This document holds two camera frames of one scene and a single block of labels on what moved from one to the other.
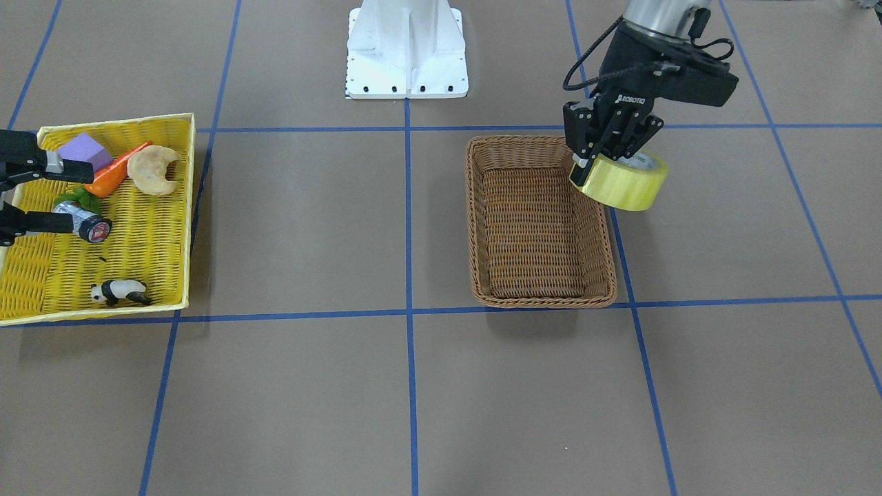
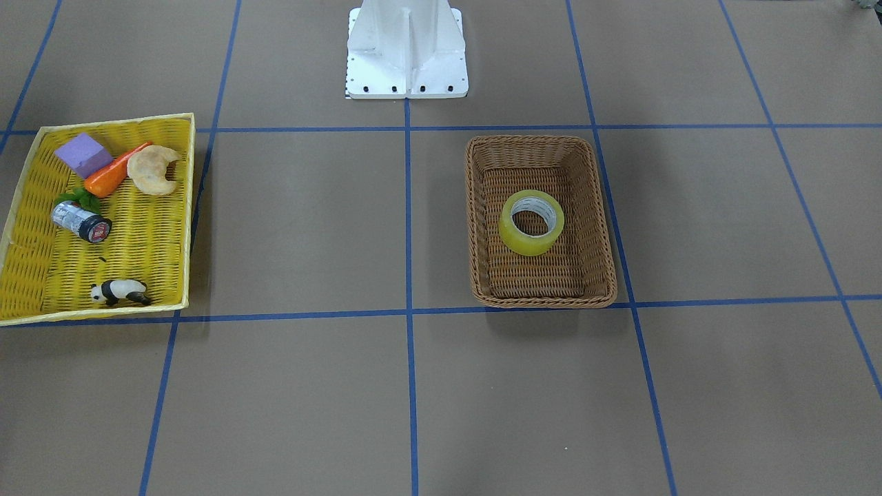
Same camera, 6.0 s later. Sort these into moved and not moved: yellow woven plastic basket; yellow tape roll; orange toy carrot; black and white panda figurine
Moved: yellow tape roll
Not moved: yellow woven plastic basket; orange toy carrot; black and white panda figurine
